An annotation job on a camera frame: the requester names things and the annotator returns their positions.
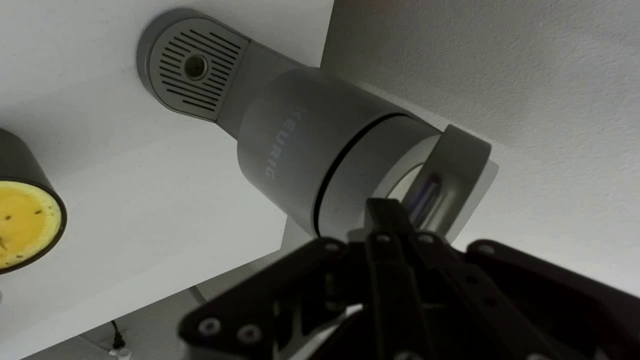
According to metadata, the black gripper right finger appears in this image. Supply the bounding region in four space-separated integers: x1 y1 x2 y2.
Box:
389 195 640 360

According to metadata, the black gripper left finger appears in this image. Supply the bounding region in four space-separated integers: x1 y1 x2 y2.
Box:
179 195 396 360

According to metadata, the gray Keurig coffee maker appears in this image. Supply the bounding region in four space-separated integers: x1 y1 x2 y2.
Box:
134 6 494 243

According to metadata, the black cup yellow inside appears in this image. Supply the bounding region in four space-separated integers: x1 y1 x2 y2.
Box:
0 125 70 276

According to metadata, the black power cable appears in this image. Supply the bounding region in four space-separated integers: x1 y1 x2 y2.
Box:
108 318 133 353

